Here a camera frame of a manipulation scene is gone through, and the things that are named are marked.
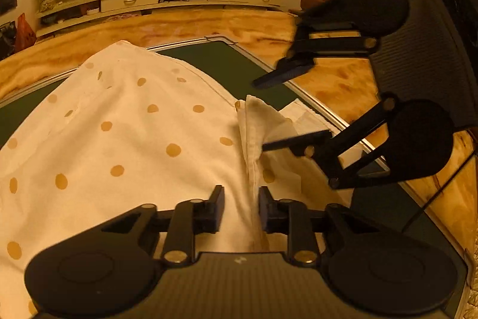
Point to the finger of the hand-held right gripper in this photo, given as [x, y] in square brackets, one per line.
[295, 141]
[278, 76]

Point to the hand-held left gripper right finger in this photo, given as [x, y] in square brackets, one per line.
[266, 207]

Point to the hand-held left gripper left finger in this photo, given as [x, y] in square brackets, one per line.
[218, 207]

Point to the white polka dot shirt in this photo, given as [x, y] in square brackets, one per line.
[130, 154]

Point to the brown leather chair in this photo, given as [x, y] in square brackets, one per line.
[315, 1]

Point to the white television cabinet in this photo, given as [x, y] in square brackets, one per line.
[130, 1]

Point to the gold patterned cloth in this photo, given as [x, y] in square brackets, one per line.
[471, 289]

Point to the orange plastic bag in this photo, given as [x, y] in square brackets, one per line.
[25, 33]

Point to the black bag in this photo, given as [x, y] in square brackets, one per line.
[6, 40]

